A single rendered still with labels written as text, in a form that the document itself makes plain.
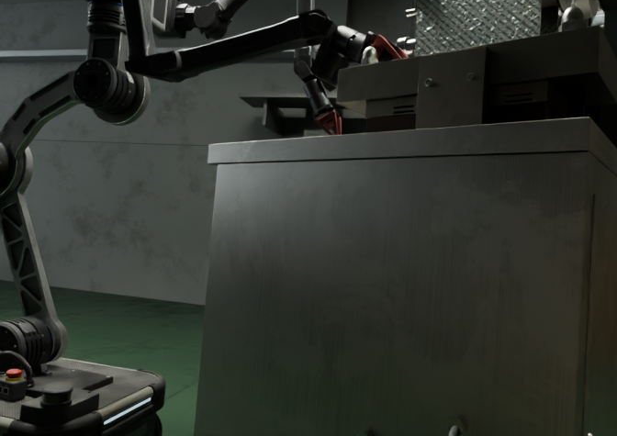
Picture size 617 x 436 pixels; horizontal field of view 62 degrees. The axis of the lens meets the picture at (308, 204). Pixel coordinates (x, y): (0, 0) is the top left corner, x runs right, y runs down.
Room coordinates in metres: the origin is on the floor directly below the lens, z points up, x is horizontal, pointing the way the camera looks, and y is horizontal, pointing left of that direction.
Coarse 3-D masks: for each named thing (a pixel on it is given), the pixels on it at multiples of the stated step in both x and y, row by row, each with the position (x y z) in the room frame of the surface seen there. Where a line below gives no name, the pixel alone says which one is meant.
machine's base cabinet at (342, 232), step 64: (256, 192) 0.90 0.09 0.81; (320, 192) 0.81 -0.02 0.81; (384, 192) 0.73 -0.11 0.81; (448, 192) 0.67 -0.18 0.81; (512, 192) 0.62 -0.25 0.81; (576, 192) 0.58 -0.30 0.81; (256, 256) 0.89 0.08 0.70; (320, 256) 0.80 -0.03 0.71; (384, 256) 0.73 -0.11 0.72; (448, 256) 0.67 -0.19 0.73; (512, 256) 0.62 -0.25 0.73; (576, 256) 0.58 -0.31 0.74; (256, 320) 0.88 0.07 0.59; (320, 320) 0.79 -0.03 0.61; (384, 320) 0.73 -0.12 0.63; (448, 320) 0.67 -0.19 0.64; (512, 320) 0.62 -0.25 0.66; (576, 320) 0.57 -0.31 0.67; (256, 384) 0.87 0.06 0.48; (320, 384) 0.79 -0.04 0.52; (384, 384) 0.72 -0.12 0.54; (448, 384) 0.66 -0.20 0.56; (512, 384) 0.61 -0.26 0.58; (576, 384) 0.57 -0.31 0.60
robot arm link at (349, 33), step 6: (336, 30) 1.09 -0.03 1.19; (342, 30) 1.08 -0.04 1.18; (348, 30) 1.08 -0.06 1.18; (354, 30) 1.08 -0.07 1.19; (336, 36) 1.09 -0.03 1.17; (342, 36) 1.08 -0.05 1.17; (348, 36) 1.07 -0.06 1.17; (336, 42) 1.09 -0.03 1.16; (342, 42) 1.08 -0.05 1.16; (330, 48) 1.11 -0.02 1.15; (336, 48) 1.10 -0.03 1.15; (342, 48) 1.08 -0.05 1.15; (348, 48) 1.08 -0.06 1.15; (336, 54) 1.09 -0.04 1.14
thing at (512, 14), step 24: (480, 0) 0.92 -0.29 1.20; (504, 0) 0.89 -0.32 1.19; (528, 0) 0.87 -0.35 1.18; (432, 24) 0.98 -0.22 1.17; (456, 24) 0.95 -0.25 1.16; (480, 24) 0.92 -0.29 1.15; (504, 24) 0.89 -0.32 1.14; (528, 24) 0.86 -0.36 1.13; (432, 48) 0.98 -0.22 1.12; (456, 48) 0.95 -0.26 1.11
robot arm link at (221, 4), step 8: (224, 0) 1.65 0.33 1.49; (232, 0) 1.65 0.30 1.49; (240, 0) 1.66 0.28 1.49; (200, 8) 1.65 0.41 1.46; (208, 8) 1.65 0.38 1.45; (216, 8) 1.64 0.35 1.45; (224, 8) 1.65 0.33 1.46; (232, 8) 1.66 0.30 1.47; (200, 16) 1.65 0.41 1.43; (208, 16) 1.64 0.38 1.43; (216, 16) 1.65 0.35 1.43; (224, 16) 1.67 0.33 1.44; (232, 16) 1.70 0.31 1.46; (200, 24) 1.65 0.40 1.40; (208, 24) 1.64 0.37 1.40; (216, 24) 1.66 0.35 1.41; (224, 32) 1.73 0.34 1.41
